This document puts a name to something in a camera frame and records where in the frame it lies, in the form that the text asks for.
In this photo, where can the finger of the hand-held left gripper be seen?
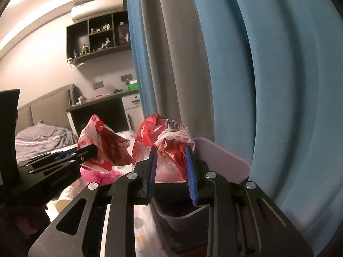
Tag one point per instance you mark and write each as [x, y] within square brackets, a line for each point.
[85, 152]
[59, 167]

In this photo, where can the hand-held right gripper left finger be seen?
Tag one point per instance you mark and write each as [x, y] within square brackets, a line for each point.
[152, 166]

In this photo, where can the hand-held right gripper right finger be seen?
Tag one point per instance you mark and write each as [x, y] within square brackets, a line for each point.
[190, 171]

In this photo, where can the red white crinkled plastic bag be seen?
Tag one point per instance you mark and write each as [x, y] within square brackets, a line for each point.
[168, 139]

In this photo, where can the grey plastic trash bin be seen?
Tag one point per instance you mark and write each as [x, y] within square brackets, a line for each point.
[225, 160]

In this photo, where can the cream paper cup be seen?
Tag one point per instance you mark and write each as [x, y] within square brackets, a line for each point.
[65, 198]

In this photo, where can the pink plastic bag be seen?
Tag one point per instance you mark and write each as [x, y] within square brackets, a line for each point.
[101, 178]

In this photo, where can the grey striped blanket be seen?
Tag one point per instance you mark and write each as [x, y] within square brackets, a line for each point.
[45, 136]

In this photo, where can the dark wooden desk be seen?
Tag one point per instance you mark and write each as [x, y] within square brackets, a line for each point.
[101, 112]

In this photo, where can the grey padded headboard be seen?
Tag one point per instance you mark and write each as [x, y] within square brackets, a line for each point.
[48, 107]

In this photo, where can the white drawer cabinet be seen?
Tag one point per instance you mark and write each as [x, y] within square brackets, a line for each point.
[131, 109]

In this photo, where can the small black object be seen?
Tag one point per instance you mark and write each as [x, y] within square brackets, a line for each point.
[117, 90]

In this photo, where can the green box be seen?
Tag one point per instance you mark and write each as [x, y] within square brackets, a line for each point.
[134, 85]

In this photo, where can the blue curtain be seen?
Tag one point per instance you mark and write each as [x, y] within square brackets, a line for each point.
[268, 85]
[139, 59]

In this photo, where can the group of figurines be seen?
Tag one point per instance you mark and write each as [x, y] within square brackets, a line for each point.
[104, 44]

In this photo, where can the grey curtain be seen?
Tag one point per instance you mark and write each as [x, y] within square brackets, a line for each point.
[176, 59]

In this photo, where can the white air conditioner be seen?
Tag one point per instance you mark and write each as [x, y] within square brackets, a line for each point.
[99, 6]

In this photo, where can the grey wall socket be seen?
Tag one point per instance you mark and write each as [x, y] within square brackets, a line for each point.
[126, 78]
[98, 85]

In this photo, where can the dark wall shelf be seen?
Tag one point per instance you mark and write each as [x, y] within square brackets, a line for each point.
[77, 34]

